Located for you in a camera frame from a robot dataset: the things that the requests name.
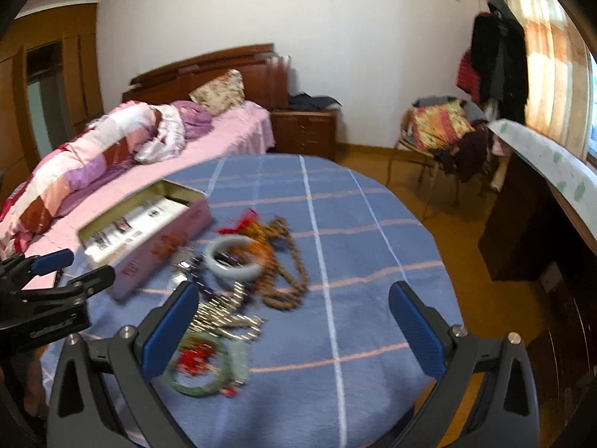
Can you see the red knot orange tassel charm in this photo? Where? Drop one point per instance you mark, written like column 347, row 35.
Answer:
column 248, row 225

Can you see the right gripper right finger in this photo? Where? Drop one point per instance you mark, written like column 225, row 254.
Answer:
column 505, row 412

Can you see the green jade pendant red knot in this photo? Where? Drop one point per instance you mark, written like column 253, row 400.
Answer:
column 205, row 365

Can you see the wooden headboard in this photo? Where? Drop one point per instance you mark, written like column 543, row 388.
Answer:
column 264, row 73

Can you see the dark wooden desk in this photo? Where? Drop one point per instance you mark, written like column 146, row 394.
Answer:
column 533, row 235

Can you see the pale jade bangle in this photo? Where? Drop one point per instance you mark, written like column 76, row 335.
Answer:
column 234, row 258

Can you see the purple garment on bed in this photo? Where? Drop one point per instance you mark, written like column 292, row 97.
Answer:
column 197, row 120

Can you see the dark clothes on nightstand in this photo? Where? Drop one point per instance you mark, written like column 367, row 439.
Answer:
column 306, row 102

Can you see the colourful floral cushion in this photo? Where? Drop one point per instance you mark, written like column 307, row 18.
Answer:
column 439, row 126

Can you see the wooden wardrobe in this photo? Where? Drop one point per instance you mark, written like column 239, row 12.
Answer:
column 49, row 86

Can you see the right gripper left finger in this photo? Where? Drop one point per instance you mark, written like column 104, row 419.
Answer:
column 82, row 412

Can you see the blue plaid tablecloth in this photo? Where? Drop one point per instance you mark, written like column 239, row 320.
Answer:
column 336, row 371

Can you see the pink tin jewelry box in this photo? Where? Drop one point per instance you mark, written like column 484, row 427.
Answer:
column 141, row 232

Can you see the pink patchwork quilt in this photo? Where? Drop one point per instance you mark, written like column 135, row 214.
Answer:
column 134, row 131

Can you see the rattan chair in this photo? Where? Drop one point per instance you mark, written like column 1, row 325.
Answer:
column 462, row 161

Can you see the bed with pink sheet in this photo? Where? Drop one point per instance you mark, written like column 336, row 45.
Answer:
column 241, row 130

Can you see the floral pillow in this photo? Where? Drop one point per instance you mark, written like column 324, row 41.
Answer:
column 221, row 94

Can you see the wooden nightstand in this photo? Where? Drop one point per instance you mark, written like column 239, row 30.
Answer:
column 309, row 133

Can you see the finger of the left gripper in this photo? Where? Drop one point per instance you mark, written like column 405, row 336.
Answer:
column 18, row 270
column 88, row 282

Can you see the orange patterned curtain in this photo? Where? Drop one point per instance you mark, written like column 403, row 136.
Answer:
column 558, row 105

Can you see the hanging dark coats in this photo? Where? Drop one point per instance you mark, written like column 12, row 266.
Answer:
column 495, row 68

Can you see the white green patterned desk cover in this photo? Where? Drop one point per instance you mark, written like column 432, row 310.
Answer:
column 565, row 172

